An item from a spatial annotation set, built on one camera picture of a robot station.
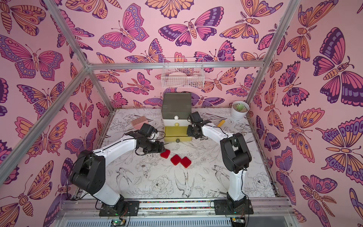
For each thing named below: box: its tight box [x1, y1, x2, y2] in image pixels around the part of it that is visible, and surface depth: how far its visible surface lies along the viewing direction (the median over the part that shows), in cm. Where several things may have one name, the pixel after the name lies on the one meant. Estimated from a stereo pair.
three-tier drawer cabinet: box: [161, 92, 192, 143], surface depth 100 cm
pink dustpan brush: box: [131, 115, 149, 131], surface depth 114 cm
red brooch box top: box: [160, 149, 171, 159], surface depth 94 cm
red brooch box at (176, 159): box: [170, 154, 182, 166], surface depth 92 cm
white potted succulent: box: [230, 100, 250, 120], surface depth 108 cm
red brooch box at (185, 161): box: [180, 156, 192, 168], surface depth 92 cm
